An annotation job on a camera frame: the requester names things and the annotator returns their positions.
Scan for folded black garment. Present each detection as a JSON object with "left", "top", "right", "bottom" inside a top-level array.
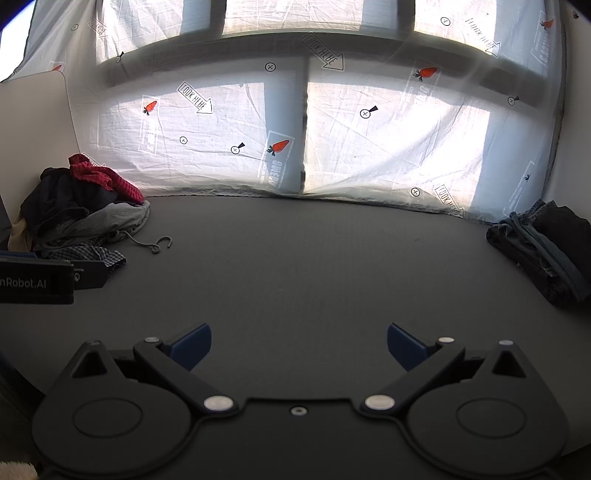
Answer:
[
  {"left": 486, "top": 223, "right": 591, "bottom": 308},
  {"left": 531, "top": 205, "right": 591, "bottom": 278}
]

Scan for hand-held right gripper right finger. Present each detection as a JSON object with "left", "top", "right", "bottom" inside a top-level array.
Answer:
[{"left": 362, "top": 323, "right": 529, "bottom": 413}]

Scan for dark navy garment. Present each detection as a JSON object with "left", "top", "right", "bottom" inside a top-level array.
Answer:
[{"left": 21, "top": 167, "right": 116, "bottom": 241}]

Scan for grey drawstring sweatpants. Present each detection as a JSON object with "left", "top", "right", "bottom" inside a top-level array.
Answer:
[{"left": 34, "top": 200, "right": 174, "bottom": 256}]

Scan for blue checked shirt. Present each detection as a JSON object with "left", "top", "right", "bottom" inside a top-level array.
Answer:
[{"left": 46, "top": 244, "right": 127, "bottom": 269}]

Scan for white foam board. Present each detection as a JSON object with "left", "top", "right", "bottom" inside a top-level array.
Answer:
[
  {"left": 542, "top": 9, "right": 591, "bottom": 208},
  {"left": 0, "top": 71, "right": 93, "bottom": 232}
]

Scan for red checked shorts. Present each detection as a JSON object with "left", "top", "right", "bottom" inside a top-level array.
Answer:
[{"left": 68, "top": 154, "right": 146, "bottom": 205}]

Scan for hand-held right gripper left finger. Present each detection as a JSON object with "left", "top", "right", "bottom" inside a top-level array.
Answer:
[{"left": 69, "top": 323, "right": 240, "bottom": 414}]

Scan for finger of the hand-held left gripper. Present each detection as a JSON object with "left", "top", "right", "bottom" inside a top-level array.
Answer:
[{"left": 71, "top": 260, "right": 112, "bottom": 291}]

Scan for beige cloth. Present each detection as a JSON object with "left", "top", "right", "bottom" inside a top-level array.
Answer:
[{"left": 9, "top": 217, "right": 35, "bottom": 252}]

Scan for printed white sheet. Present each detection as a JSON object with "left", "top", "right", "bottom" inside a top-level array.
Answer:
[{"left": 9, "top": 0, "right": 568, "bottom": 222}]

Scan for cream fluffy cloth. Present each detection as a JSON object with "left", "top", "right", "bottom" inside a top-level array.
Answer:
[{"left": 0, "top": 460, "right": 38, "bottom": 480}]

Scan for dark grey crumpled garment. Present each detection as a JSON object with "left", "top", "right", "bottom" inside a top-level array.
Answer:
[{"left": 508, "top": 198, "right": 587, "bottom": 301}]

